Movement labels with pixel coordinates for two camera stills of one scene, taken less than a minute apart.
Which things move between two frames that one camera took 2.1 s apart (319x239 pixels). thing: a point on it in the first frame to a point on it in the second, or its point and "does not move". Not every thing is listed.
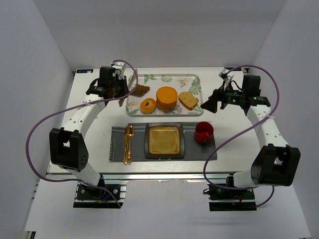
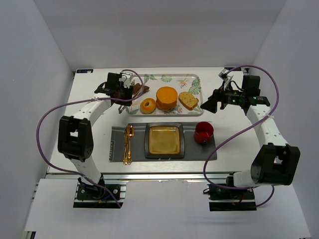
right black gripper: [221, 98] does not move
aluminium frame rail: [64, 176] does not move
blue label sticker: [84, 71] does not move
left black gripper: [122, 87] to [125, 94]
